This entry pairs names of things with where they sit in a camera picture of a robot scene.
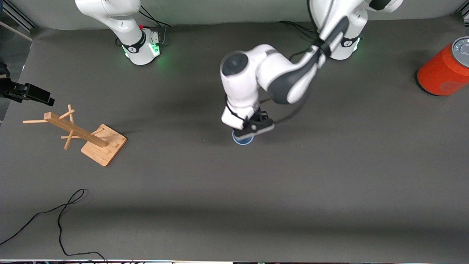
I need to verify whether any light blue cup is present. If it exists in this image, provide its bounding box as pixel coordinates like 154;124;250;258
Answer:
232;131;255;146

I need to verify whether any wooden mug tree stand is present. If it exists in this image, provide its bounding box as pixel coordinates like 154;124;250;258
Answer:
23;104;128;167

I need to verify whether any orange cylindrical canister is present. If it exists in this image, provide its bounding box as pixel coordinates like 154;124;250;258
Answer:
417;36;469;97

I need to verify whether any black left arm base cable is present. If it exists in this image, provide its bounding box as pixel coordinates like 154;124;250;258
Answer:
276;21;320;41

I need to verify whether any black arm base cable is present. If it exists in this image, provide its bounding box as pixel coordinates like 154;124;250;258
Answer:
276;21;320;41
139;4;171;46

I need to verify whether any black right arm base cable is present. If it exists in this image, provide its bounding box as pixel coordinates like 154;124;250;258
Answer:
139;4;171;46

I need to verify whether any thin black loose cable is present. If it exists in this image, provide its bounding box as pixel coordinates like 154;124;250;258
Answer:
0;188;109;263

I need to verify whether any aluminium frame rail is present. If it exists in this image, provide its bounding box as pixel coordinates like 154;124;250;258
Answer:
0;0;38;30

